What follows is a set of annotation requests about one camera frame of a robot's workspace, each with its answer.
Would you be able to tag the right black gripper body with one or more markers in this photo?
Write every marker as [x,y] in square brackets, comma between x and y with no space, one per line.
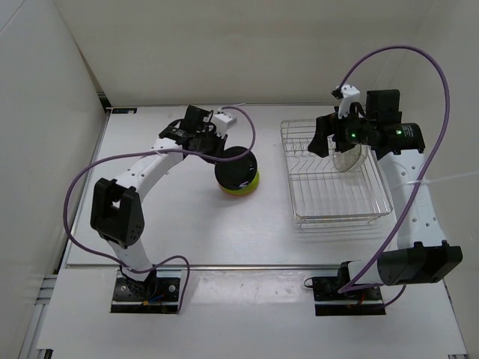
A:
[348,131]

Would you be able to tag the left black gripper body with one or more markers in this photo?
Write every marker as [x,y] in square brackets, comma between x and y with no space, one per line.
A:
[210,142]

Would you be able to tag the orange plate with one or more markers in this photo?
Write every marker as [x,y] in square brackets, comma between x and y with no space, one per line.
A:
[239,192]

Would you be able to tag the yellow-green plate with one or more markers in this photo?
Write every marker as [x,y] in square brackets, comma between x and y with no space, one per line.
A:
[254,183]

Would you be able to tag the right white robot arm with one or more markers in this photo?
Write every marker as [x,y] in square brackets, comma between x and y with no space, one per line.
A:
[416,251]

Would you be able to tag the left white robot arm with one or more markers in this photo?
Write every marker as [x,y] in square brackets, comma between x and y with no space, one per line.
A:
[117,213]

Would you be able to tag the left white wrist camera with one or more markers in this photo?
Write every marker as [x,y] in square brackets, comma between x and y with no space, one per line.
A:
[223,122]

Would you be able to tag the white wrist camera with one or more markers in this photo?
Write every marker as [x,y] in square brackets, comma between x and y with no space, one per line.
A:
[347,95]
[223,122]

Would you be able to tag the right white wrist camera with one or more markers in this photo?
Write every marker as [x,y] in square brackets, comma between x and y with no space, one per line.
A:
[347,95]

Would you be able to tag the wire dish rack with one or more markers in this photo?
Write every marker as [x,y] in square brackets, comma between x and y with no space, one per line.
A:
[322,197]

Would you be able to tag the white cable tie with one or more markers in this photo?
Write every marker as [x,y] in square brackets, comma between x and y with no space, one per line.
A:
[425,181]

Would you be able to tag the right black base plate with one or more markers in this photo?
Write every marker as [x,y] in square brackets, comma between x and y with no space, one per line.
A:
[328,302]

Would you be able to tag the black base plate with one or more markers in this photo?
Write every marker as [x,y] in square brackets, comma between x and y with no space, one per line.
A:
[162,298]
[328,302]

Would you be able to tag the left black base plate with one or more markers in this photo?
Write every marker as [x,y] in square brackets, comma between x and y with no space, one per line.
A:
[162,298]

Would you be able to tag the aluminium table rail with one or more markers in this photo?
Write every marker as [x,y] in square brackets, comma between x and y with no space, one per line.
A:
[197,267]

